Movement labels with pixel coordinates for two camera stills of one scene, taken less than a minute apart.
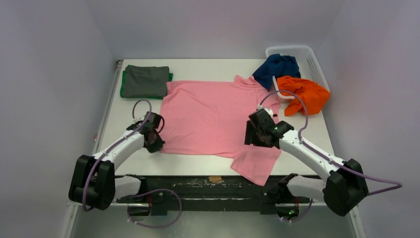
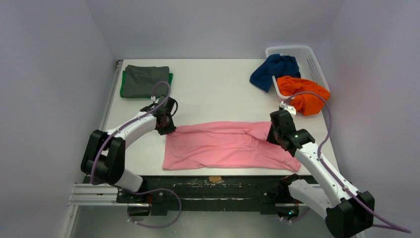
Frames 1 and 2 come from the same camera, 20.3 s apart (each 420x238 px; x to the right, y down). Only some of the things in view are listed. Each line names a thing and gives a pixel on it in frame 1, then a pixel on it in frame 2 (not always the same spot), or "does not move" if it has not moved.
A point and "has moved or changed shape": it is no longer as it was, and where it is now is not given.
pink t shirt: [207, 118] has moved or changed shape
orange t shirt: [315, 96] does not move
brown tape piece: [214, 179] does not move
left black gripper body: [156, 144] to [168, 127]
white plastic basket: [307, 63] does not move
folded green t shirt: [123, 93] does not move
